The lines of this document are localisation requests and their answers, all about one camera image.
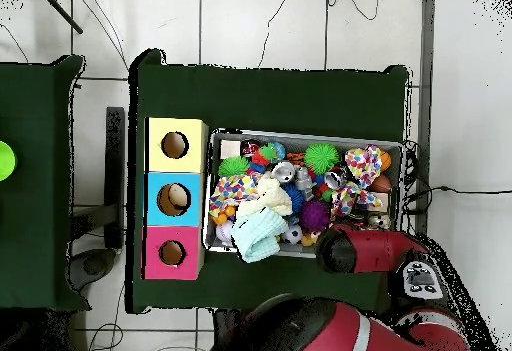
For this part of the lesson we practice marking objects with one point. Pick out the dark green tablecloth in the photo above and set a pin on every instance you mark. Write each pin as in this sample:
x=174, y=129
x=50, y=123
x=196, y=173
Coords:
x=36, y=227
x=260, y=99

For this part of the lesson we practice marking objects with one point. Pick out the wooden box with three holes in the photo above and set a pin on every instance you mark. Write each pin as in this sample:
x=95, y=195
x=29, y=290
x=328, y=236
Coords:
x=154, y=207

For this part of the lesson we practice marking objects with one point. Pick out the mint green waffle cloth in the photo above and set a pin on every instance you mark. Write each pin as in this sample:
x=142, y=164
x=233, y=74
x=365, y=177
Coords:
x=258, y=235

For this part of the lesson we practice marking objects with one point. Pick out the plain wooden block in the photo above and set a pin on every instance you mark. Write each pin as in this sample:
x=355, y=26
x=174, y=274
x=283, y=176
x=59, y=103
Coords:
x=230, y=149

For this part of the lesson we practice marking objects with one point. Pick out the large polka dot cloth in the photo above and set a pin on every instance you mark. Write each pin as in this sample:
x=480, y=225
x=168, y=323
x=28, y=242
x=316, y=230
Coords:
x=362, y=163

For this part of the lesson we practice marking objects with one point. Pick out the bright green round lid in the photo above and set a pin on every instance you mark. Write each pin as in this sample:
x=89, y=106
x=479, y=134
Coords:
x=6, y=161

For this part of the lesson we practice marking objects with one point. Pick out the small polka dot cloth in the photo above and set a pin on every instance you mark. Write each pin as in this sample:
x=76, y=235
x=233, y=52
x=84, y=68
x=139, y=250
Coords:
x=230, y=191

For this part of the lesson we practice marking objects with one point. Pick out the cream waffle cloth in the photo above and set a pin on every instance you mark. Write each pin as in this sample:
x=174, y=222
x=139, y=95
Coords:
x=272, y=199

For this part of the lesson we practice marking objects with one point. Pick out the black rod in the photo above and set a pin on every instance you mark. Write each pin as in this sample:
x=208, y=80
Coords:
x=62, y=13

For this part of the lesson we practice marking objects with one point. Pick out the black monitor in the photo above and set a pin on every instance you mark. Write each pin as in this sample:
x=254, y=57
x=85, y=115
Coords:
x=115, y=167

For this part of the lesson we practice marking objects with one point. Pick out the crushed silver can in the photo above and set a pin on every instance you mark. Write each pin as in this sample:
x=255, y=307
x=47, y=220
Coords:
x=284, y=171

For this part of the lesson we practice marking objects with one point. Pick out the large green spiky ball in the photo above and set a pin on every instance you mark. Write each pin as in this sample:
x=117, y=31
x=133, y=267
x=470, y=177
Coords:
x=321, y=158

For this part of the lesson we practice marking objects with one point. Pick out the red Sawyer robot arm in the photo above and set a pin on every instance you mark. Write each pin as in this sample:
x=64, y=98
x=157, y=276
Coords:
x=376, y=247

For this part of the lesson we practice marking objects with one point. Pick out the grey stand base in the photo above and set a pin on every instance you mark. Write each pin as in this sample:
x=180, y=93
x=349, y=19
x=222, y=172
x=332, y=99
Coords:
x=92, y=265

